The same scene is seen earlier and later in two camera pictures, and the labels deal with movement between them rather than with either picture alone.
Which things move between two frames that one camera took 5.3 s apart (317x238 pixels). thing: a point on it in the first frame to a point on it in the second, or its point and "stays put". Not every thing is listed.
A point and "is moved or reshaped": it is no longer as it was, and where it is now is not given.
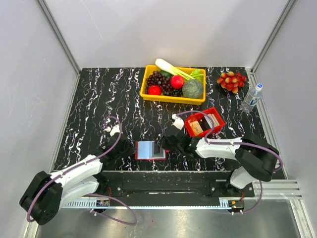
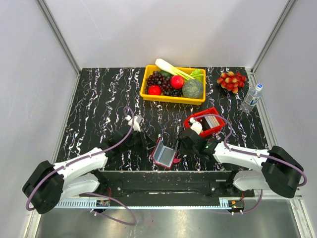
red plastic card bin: [199, 124] stays put
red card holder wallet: [149, 150] is moved or reshaped
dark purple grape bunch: [156, 78] stays put
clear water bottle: [252, 97] stays put
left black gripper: [131, 150] to [146, 142]
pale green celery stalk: [165, 66] stays put
